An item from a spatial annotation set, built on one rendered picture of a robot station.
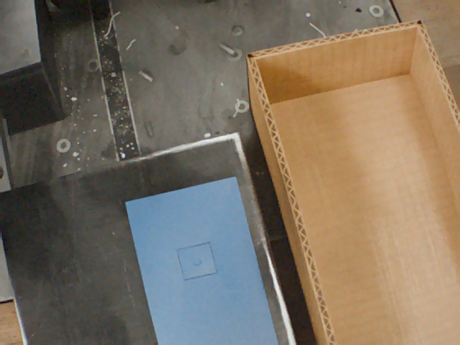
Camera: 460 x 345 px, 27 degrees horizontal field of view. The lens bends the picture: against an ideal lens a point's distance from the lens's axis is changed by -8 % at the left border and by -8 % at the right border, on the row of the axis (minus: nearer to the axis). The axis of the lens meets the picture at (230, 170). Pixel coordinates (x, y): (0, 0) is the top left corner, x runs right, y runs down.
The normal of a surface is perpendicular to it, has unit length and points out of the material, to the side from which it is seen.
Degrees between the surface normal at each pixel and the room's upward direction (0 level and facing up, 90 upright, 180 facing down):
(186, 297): 0
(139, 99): 0
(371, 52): 90
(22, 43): 0
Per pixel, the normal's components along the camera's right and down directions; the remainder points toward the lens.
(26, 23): -0.05, -0.40
